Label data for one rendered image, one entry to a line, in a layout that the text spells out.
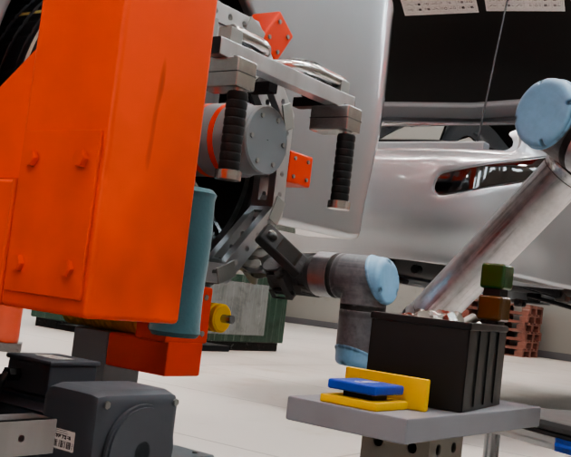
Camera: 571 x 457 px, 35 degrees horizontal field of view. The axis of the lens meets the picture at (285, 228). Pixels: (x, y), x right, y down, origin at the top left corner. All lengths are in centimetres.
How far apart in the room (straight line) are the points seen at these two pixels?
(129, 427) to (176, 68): 53
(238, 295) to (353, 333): 667
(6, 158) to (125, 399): 39
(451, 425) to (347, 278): 64
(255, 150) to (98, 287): 65
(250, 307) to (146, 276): 744
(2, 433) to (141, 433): 31
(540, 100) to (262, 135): 49
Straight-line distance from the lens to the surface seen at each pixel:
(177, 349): 174
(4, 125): 127
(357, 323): 176
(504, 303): 147
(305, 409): 115
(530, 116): 154
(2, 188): 123
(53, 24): 122
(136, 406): 139
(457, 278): 178
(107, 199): 109
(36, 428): 117
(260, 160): 168
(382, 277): 175
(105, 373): 185
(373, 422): 110
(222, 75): 153
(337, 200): 176
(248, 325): 858
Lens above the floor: 58
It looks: 4 degrees up
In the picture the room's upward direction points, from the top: 7 degrees clockwise
